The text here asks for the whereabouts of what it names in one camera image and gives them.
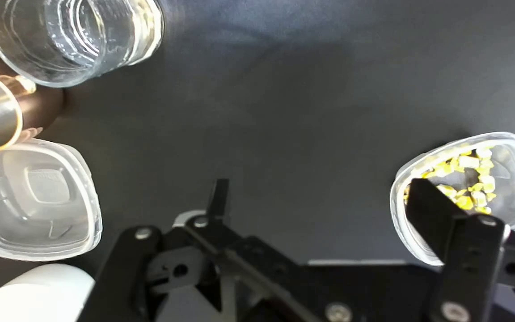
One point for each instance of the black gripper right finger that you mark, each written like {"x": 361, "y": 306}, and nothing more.
{"x": 468, "y": 247}

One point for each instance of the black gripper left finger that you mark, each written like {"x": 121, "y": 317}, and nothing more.
{"x": 239, "y": 277}

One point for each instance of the yellow food pieces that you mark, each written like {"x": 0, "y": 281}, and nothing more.
{"x": 465, "y": 177}

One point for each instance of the white ceramic bowl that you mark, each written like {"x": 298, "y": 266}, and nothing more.
{"x": 45, "y": 293}

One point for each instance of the empty clear plastic container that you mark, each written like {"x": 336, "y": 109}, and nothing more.
{"x": 48, "y": 202}

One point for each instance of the clear drinking glass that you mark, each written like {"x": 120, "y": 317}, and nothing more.
{"x": 62, "y": 43}

